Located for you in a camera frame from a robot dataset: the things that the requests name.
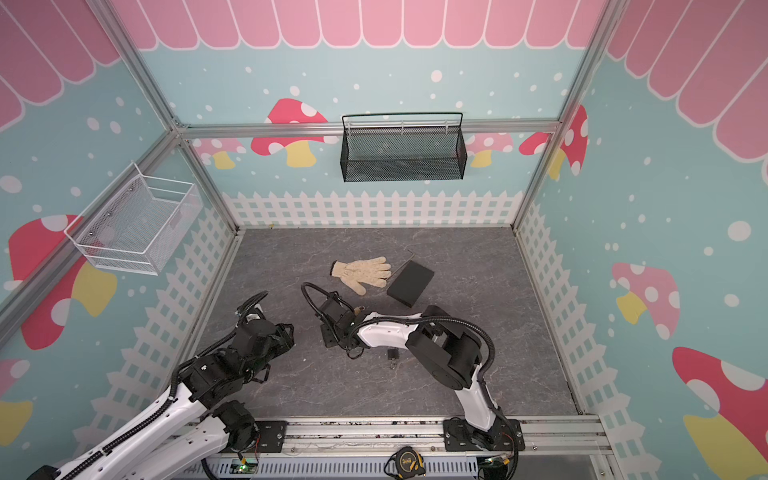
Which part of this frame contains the metal hex key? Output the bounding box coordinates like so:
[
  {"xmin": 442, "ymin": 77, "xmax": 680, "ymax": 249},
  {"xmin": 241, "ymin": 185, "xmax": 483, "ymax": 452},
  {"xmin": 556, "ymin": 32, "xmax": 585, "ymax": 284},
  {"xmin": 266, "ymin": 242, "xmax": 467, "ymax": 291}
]
[{"xmin": 392, "ymin": 251, "xmax": 416, "ymax": 275}]

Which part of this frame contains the black flat box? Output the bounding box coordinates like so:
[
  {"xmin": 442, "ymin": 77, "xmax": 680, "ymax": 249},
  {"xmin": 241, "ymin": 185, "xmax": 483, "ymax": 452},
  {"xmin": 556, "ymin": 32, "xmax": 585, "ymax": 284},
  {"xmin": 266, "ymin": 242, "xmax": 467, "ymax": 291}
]
[{"xmin": 386, "ymin": 260, "xmax": 434, "ymax": 307}]

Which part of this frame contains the yellow black tape measure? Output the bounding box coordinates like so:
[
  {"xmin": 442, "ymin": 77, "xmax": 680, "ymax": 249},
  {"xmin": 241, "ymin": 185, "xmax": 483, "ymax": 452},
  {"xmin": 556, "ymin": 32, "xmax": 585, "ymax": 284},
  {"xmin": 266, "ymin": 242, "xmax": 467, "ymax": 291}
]
[{"xmin": 384, "ymin": 446, "xmax": 426, "ymax": 480}]

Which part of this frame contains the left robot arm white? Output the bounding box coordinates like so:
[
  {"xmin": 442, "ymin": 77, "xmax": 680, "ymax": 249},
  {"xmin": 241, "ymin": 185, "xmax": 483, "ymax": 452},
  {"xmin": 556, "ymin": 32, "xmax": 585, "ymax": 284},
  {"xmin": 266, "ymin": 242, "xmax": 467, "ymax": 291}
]
[{"xmin": 31, "ymin": 292, "xmax": 295, "ymax": 479}]

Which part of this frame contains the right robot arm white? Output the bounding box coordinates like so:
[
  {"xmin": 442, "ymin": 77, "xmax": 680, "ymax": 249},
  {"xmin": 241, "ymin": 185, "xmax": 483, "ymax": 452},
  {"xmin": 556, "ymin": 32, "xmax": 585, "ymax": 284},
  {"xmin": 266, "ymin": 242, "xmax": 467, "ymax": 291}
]
[{"xmin": 301, "ymin": 282, "xmax": 525, "ymax": 454}]

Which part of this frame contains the beige knit work glove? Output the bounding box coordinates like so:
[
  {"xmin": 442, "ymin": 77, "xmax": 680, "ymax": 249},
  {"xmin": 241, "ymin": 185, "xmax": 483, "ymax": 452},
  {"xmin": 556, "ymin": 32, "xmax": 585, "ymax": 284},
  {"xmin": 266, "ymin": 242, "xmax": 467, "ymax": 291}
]
[{"xmin": 330, "ymin": 257, "xmax": 392, "ymax": 296}]

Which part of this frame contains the white wire wall basket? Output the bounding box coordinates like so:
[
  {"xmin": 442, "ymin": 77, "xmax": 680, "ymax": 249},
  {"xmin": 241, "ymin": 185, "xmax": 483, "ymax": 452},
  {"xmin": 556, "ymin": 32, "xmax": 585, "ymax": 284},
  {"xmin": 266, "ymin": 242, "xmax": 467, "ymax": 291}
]
[{"xmin": 64, "ymin": 164, "xmax": 203, "ymax": 276}]

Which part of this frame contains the black mesh wall basket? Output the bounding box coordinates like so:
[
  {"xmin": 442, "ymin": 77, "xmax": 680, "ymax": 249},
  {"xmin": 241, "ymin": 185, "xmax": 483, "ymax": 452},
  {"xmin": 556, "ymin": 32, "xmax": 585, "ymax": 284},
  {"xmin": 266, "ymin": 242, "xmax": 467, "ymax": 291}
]
[{"xmin": 340, "ymin": 111, "xmax": 468, "ymax": 182}]

